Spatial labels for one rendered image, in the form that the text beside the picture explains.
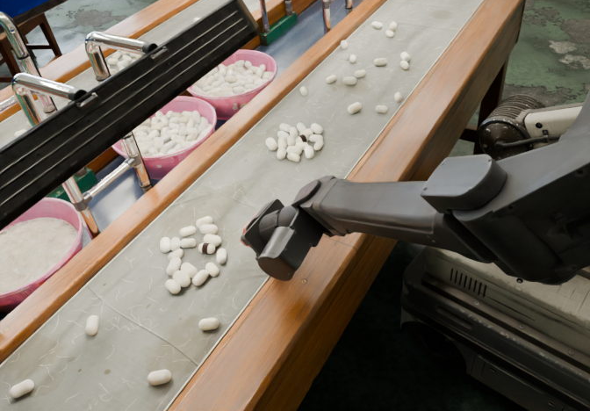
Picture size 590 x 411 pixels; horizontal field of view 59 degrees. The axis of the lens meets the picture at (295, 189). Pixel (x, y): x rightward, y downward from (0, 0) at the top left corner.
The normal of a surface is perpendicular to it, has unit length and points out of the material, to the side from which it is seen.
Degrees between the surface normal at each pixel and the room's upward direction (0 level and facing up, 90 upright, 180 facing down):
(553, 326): 89
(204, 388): 0
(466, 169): 45
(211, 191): 0
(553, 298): 0
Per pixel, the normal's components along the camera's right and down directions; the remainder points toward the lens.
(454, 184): -0.74, -0.63
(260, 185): -0.11, -0.74
